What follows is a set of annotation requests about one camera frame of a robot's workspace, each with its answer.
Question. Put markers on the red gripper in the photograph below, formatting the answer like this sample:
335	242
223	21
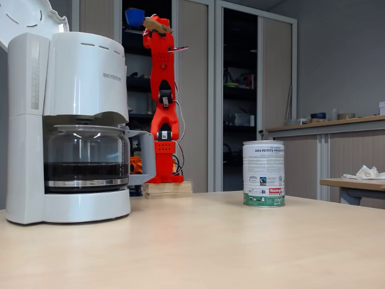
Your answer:
158	23

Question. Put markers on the white green coffee tin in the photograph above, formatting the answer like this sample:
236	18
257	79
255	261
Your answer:
263	174

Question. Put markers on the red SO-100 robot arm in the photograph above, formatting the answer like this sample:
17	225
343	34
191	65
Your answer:
162	75

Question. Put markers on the white drip coffee maker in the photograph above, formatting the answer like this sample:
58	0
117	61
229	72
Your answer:
84	78

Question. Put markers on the grey tambour door cabinet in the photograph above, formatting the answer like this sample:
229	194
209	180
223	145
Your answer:
276	75
192	90

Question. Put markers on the green flat disc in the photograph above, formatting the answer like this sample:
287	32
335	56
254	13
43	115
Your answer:
231	85

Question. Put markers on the white box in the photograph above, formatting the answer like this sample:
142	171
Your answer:
244	119

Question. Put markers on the orange clamp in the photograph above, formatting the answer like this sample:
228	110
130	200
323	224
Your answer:
136	165

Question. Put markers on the grey leaning tube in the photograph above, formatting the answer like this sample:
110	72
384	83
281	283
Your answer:
289	102

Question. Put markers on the wooden base block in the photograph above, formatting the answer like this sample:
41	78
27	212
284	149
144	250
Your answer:
168	190

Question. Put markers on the white cup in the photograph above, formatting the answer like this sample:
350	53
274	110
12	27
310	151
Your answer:
302	121

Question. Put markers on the clear plastic bottle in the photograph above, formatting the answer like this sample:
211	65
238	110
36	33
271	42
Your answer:
333	115

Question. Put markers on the low grey cabinet wooden top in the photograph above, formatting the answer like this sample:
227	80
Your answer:
355	150

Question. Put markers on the wooden side table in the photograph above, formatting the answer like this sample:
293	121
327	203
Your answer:
352	184

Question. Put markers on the white crumpled cloth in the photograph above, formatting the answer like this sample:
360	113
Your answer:
365	173

